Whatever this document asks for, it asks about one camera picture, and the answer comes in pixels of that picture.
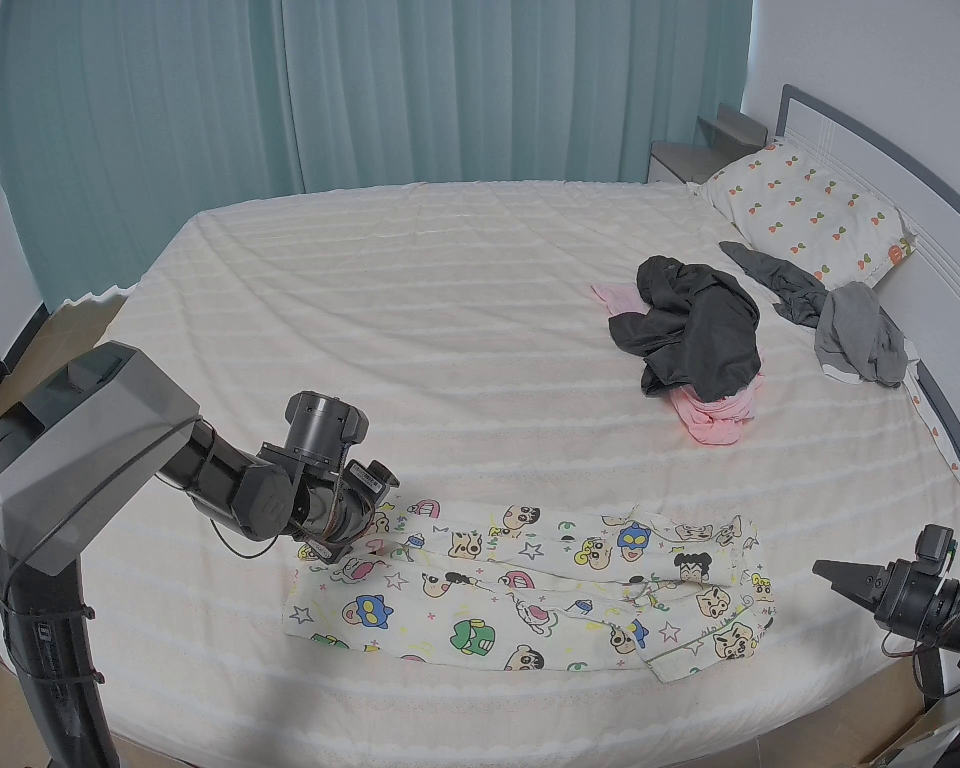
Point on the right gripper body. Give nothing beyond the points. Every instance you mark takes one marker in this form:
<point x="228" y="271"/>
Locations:
<point x="911" y="600"/>

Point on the brown cardboard box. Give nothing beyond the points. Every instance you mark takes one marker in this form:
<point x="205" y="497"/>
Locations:
<point x="922" y="742"/>

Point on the white printed pillow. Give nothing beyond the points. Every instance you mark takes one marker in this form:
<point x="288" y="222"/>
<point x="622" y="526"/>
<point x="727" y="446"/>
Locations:
<point x="810" y="202"/>

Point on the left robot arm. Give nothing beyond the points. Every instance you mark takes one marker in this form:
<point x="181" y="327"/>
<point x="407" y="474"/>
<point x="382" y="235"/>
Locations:
<point x="97" y="450"/>

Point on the pink garment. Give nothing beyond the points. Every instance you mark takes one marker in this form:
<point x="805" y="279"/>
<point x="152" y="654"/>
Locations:
<point x="712" y="424"/>

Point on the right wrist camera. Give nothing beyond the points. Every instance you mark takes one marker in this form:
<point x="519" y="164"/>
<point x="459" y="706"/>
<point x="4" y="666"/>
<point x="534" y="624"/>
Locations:
<point x="936" y="544"/>

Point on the white printed pyjama top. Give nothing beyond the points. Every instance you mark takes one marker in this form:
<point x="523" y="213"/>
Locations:
<point x="525" y="585"/>

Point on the black garment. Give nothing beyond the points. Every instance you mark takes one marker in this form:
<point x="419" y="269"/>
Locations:
<point x="705" y="337"/>

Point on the grey bedside table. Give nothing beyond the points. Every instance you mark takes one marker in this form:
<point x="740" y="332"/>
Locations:
<point x="682" y="159"/>

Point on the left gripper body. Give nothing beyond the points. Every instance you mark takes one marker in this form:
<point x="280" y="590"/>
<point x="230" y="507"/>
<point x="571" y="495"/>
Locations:
<point x="345" y="514"/>

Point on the dark grey garment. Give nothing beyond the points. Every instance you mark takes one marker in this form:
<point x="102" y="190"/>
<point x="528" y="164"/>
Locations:
<point x="780" y="277"/>

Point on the bed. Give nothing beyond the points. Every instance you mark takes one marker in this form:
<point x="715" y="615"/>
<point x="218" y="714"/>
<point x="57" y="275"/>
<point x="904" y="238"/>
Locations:
<point x="375" y="337"/>

